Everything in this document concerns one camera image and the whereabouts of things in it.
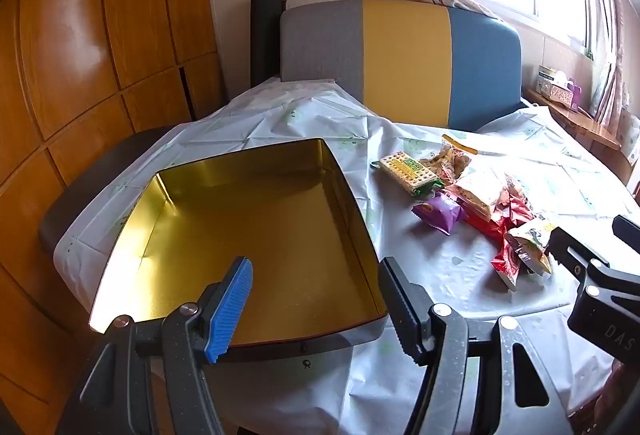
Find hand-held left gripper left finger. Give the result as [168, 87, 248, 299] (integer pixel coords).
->
[55, 256, 254, 435]

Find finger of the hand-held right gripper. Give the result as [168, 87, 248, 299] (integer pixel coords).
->
[545, 226, 608, 283]
[612, 214, 640, 256]

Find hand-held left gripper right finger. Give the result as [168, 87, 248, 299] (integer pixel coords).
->
[377, 256, 576, 435]

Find yellow snack packet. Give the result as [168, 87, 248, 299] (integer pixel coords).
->
[505, 217, 560, 277]

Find large red snack packet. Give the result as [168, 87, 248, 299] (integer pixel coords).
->
[470, 190, 536, 241]

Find small red foil candy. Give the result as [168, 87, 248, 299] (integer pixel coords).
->
[491, 232, 526, 291]

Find gold tin box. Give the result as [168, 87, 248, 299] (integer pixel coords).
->
[87, 138, 390, 363]

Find purple snack packet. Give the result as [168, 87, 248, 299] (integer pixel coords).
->
[411, 192, 468, 236]

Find green yellow cracker packet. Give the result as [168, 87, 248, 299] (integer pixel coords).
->
[370, 151, 446, 196]

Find orange-edged seed packet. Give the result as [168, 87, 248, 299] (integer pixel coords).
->
[420, 133, 493, 180]

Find white green-print tablecloth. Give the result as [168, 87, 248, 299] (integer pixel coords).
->
[52, 77, 640, 435]

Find wooden side desk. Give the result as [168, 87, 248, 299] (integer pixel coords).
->
[522, 87, 640, 186]

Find tissue box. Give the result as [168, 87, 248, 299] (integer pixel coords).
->
[535, 65, 573, 108]

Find patterned hanging curtain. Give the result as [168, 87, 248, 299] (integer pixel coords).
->
[575, 0, 640, 150]

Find grey yellow blue chair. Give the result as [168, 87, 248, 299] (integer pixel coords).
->
[279, 0, 523, 133]

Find black rolled mat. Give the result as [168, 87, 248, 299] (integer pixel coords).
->
[250, 0, 287, 88]

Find wooden wardrobe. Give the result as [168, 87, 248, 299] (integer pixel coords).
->
[0, 0, 226, 435]

